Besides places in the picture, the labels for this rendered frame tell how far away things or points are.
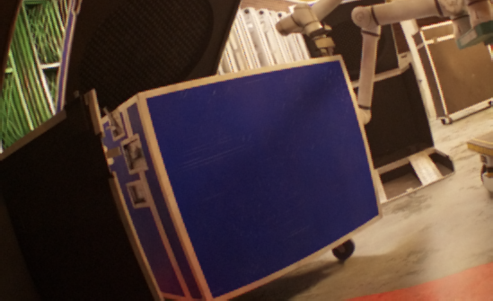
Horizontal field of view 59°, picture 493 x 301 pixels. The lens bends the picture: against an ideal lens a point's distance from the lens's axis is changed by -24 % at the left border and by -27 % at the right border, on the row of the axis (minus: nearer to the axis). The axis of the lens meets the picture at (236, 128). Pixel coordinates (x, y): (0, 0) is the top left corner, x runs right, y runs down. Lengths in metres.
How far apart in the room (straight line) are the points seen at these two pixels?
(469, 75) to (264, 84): 6.73
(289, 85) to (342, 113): 0.31
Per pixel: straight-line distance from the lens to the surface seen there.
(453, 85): 8.42
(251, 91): 2.09
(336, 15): 4.82
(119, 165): 2.12
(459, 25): 2.82
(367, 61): 2.95
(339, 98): 2.40
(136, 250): 1.49
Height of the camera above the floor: 0.69
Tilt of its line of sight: 2 degrees up
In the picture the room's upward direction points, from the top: 17 degrees counter-clockwise
